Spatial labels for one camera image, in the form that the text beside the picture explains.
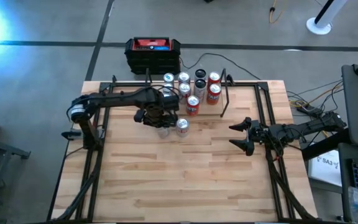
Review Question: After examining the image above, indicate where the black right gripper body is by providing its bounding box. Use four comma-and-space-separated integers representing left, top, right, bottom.
247, 121, 273, 146

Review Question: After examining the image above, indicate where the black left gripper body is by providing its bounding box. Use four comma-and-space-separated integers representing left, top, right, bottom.
144, 104, 180, 126

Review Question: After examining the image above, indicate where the silver Diet Coke can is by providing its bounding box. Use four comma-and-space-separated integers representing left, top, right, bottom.
178, 82, 192, 105
178, 71, 191, 85
175, 117, 190, 138

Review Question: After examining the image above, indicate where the white can with black top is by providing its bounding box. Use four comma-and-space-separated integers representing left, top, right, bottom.
156, 125, 171, 139

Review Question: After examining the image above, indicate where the Red Bull sugarfree can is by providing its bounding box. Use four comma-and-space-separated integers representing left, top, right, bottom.
162, 83, 175, 97
163, 72, 175, 86

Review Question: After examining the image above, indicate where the red Fanta can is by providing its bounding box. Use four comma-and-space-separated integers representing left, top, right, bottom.
208, 71, 222, 85
206, 83, 223, 106
186, 95, 201, 117

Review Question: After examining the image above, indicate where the white Celsius can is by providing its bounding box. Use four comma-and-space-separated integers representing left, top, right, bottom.
193, 78, 208, 103
194, 68, 207, 81

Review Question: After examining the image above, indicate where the red and black toolbox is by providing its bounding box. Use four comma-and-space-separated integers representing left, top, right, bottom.
124, 36, 182, 75

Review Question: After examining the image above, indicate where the black power strip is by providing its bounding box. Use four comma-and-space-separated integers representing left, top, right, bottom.
301, 105, 324, 116

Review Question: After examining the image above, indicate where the black desk leg beam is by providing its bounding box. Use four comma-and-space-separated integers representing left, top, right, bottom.
301, 127, 351, 161

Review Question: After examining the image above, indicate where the white printed paper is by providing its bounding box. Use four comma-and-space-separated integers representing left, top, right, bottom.
308, 149, 344, 188

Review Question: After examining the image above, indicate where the grey metal side table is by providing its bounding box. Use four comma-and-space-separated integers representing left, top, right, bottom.
337, 142, 358, 224

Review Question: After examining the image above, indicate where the grey metal bench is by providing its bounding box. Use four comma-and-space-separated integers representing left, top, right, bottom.
0, 133, 32, 224

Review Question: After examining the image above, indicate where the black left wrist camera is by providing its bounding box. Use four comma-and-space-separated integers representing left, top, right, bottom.
133, 109, 146, 123

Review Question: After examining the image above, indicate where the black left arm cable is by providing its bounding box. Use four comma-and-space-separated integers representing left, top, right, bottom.
141, 83, 181, 100

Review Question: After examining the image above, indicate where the black metal rack frame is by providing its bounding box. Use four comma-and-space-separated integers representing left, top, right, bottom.
143, 67, 231, 119

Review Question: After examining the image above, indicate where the black table rig frame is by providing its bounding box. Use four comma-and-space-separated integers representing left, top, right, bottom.
50, 74, 318, 223

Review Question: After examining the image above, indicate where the orange floor cable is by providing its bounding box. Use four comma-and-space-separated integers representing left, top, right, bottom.
289, 83, 344, 139

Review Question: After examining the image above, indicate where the black floor power cable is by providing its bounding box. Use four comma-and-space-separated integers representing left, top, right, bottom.
180, 52, 262, 82

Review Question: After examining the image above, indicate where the yellow hanging power cord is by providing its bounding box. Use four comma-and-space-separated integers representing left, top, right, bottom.
268, 0, 289, 24

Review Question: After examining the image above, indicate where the white pedestal stand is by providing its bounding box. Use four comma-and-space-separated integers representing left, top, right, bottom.
305, 0, 350, 35

